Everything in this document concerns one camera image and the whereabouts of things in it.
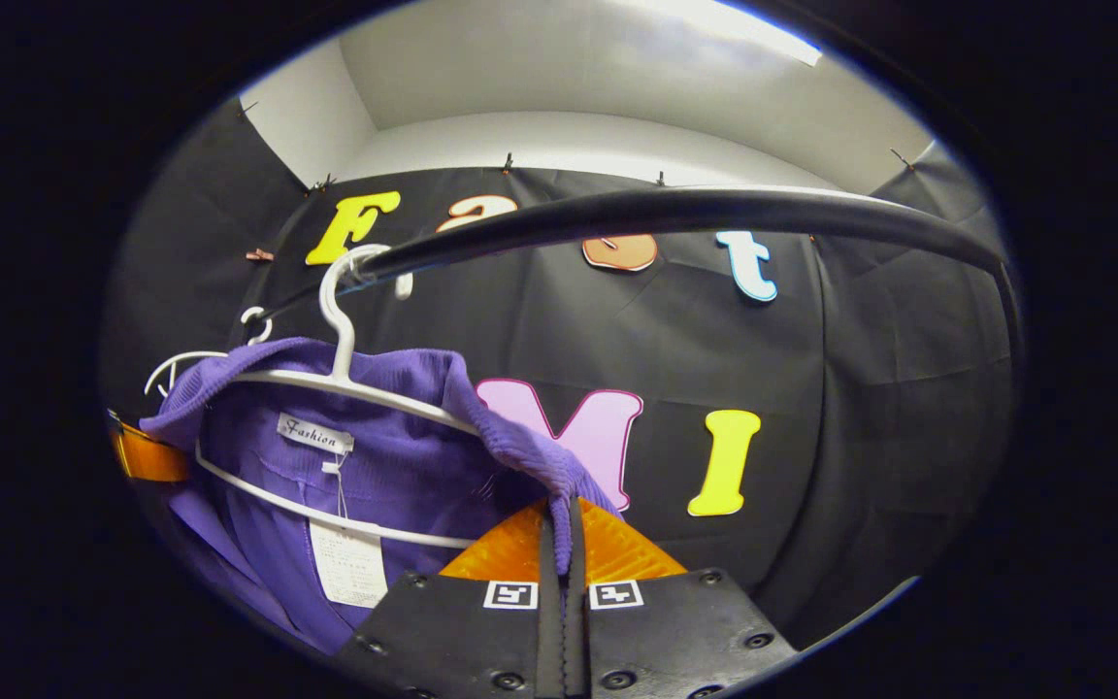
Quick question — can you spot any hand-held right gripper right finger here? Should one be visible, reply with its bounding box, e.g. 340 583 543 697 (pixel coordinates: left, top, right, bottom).
569 498 799 699

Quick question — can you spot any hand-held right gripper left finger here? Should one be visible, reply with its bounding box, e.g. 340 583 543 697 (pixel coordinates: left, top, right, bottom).
336 498 561 699

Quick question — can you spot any black clothes rack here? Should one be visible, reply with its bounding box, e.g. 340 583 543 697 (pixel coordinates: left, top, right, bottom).
258 187 1023 389

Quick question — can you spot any black backdrop cloth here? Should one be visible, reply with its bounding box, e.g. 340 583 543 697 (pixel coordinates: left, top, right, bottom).
103 97 1021 651

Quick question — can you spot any purple jacket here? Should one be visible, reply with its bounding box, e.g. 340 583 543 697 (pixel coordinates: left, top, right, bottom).
137 337 623 656

